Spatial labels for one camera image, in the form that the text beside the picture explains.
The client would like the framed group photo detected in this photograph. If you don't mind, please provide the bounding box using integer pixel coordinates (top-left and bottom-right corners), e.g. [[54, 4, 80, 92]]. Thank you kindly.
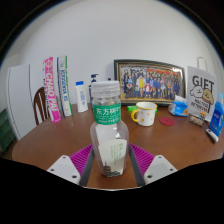
[[113, 59, 186, 107]]

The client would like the dark blue pump bottle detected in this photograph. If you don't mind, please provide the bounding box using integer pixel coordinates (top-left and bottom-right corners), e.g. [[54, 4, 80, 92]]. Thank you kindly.
[[88, 73, 100, 108]]

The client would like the flat round red coaster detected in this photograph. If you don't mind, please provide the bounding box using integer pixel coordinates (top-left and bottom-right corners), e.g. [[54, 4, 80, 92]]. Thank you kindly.
[[159, 116, 176, 127]]

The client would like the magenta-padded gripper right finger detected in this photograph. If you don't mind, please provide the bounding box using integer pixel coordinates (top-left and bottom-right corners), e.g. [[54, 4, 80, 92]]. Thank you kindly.
[[128, 143, 178, 187]]

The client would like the clear green-labelled drink bottle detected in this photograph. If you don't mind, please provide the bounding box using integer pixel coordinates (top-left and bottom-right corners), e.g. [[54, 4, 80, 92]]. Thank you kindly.
[[89, 80, 130, 178]]

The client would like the white remote control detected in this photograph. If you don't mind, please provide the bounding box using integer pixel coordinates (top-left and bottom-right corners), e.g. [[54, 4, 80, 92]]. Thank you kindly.
[[205, 128, 220, 143]]

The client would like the brown wooden chair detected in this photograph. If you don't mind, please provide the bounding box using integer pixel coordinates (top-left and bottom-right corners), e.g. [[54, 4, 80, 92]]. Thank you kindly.
[[33, 86, 51, 126]]

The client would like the tall pink box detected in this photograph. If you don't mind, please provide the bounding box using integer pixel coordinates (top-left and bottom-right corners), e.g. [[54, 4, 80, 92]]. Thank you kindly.
[[42, 56, 63, 124]]

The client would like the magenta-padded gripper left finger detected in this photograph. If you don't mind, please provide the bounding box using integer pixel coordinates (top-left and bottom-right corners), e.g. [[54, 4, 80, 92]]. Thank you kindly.
[[46, 143, 97, 188]]

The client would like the white printed paper bag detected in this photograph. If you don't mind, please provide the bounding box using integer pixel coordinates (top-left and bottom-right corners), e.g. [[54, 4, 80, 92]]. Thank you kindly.
[[185, 56, 218, 123]]

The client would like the blue detergent bottle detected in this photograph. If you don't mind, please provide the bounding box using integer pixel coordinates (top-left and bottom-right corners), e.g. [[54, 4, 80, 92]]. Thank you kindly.
[[209, 92, 224, 138]]

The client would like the white mug with yellow handle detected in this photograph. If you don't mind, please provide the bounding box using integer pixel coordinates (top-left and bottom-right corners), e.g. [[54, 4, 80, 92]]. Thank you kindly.
[[130, 101, 158, 127]]

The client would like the tall white green box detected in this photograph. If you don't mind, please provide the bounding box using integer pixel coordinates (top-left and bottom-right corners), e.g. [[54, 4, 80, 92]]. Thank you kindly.
[[56, 55, 74, 118]]

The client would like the white bottle with blue cap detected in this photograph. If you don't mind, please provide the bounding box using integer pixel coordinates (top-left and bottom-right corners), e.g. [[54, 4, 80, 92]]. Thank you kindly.
[[74, 80, 89, 113]]

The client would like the white refrigerator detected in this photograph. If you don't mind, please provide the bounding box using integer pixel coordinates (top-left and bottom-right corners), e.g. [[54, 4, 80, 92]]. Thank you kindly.
[[6, 63, 37, 140]]

